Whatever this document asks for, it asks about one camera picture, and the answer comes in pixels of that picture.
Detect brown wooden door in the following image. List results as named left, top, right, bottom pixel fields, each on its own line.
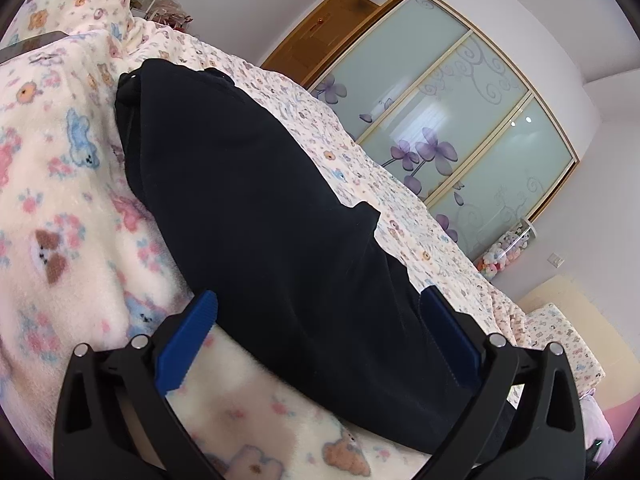
left=260, top=0, right=416, bottom=88

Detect light purple pillow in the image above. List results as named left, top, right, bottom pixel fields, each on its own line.
left=580, top=390, right=616, bottom=461

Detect bear print pillow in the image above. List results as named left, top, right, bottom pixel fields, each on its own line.
left=527, top=302, right=606, bottom=396

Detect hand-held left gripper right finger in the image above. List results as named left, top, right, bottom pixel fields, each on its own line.
left=420, top=285, right=588, bottom=480

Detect sliding door wardrobe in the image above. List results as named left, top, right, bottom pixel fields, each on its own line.
left=307, top=0, right=581, bottom=266

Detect clear tube of plush toys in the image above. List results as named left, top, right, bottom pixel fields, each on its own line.
left=475, top=217, right=538, bottom=281

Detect frosted glass wardrobe door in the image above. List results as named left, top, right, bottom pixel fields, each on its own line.
left=430, top=97, right=576, bottom=261
left=310, top=0, right=471, bottom=133
left=357, top=35, right=530, bottom=201

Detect beige headboard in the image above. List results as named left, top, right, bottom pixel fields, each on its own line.
left=517, top=272, right=640, bottom=406

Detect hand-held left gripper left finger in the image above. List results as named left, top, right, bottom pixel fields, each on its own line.
left=52, top=290, right=223, bottom=480

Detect black pants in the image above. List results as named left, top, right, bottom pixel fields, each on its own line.
left=114, top=58, right=488, bottom=453

